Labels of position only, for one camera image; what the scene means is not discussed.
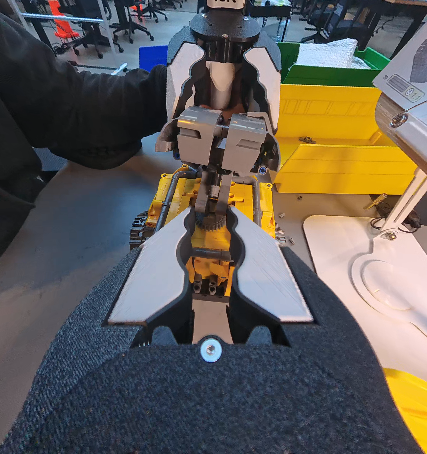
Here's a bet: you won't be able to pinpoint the metal wire page holder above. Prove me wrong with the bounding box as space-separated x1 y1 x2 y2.
391 96 427 128

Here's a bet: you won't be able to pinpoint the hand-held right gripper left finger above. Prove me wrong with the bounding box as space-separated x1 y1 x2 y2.
107 207 198 340

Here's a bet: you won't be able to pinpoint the orange traffic cone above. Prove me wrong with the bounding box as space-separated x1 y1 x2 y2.
49 0 78 37

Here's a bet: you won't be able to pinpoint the clear plastic bag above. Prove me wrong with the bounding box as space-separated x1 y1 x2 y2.
295 38 371 70

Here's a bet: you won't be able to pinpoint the white book stand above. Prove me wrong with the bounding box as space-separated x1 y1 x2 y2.
302 92 427 355

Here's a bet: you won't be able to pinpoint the scattered small brick parts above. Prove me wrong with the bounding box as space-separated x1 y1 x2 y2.
279 212 304 247

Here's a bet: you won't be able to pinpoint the grey desk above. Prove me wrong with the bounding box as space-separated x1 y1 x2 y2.
0 135 427 454

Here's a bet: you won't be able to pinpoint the blue plastic bin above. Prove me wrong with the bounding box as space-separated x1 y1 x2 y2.
139 45 170 73

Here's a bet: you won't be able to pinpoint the instruction booklet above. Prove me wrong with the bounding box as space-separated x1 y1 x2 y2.
373 11 427 110

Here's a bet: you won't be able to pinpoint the yellow grey brick robot model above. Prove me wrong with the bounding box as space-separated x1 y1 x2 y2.
128 107 291 298

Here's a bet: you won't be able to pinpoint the whiteboard on stand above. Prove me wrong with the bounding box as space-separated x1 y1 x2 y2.
18 9 106 50

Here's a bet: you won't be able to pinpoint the black cable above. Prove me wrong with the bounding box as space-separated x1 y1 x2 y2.
370 202 423 233

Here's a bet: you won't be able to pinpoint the yellow plastic bin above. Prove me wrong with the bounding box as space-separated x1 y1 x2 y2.
274 82 420 196
383 368 427 454

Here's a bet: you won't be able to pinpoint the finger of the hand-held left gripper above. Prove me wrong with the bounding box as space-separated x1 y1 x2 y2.
166 43 208 125
243 46 281 135

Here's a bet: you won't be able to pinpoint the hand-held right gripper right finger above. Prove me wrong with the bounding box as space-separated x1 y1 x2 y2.
228 206 315 340

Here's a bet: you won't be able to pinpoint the green plastic bin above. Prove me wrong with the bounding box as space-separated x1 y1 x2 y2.
277 41 391 87

